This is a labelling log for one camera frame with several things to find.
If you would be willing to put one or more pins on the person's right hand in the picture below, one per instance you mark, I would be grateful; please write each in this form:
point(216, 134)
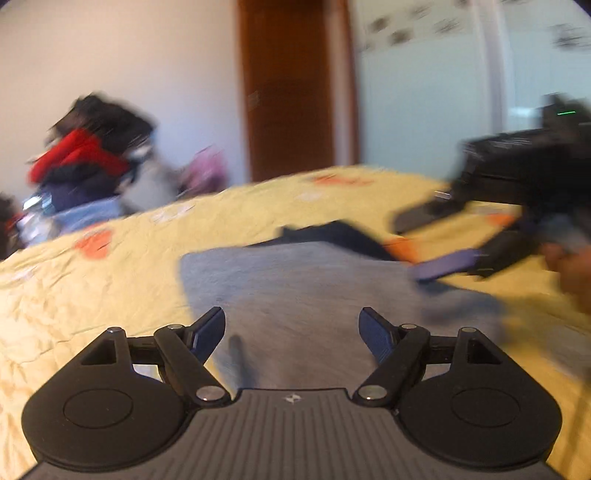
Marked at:
point(575, 277)

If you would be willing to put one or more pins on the clear plastic bag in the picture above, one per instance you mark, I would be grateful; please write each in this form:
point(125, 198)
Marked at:
point(152, 184)

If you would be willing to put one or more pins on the yellow carrot print blanket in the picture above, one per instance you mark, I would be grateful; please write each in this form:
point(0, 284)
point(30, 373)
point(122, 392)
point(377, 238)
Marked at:
point(115, 277)

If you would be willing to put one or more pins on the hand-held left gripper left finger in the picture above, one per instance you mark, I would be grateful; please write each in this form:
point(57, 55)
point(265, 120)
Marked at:
point(207, 330)

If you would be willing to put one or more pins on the grey and navy sweater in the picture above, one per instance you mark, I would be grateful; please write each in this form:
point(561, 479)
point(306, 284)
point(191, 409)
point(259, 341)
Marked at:
point(300, 286)

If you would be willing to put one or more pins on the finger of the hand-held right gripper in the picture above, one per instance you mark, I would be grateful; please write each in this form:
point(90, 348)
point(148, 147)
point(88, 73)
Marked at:
point(425, 214)
point(445, 266)

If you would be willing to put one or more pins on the light blue fleece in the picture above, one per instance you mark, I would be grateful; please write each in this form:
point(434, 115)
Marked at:
point(87, 217)

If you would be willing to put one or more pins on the black garment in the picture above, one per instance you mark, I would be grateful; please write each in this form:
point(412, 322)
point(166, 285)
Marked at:
point(106, 120)

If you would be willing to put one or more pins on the wooden door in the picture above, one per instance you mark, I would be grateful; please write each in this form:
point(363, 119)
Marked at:
point(291, 87)

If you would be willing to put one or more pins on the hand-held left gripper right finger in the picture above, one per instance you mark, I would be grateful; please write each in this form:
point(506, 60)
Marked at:
point(375, 330)

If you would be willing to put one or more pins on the navy padded jacket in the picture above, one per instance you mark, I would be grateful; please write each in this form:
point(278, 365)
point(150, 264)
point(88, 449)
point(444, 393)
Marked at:
point(78, 187)

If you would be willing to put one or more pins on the white plastic bag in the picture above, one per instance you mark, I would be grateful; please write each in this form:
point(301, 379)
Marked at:
point(34, 221)

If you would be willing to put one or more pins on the frosted flower print wardrobe door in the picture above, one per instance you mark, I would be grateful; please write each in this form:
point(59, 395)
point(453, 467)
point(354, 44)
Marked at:
point(438, 78)

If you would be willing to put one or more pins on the red garment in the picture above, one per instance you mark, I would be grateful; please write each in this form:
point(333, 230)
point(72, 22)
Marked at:
point(74, 154)

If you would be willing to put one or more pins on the pink plastic bag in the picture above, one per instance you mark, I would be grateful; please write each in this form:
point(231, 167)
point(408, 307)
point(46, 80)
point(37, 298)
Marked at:
point(203, 170)

